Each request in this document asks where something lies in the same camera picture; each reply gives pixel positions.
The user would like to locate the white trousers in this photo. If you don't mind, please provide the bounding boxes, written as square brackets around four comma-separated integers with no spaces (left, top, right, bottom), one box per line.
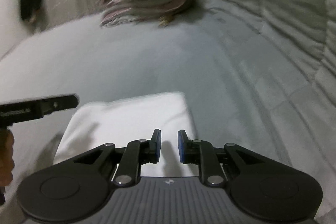
[54,92,198,177]

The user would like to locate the person left hand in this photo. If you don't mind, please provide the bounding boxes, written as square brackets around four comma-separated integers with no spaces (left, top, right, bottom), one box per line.
[0,128,15,187]

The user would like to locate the grey bed sheet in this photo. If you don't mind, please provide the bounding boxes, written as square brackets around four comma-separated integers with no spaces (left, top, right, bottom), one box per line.
[1,0,335,223]

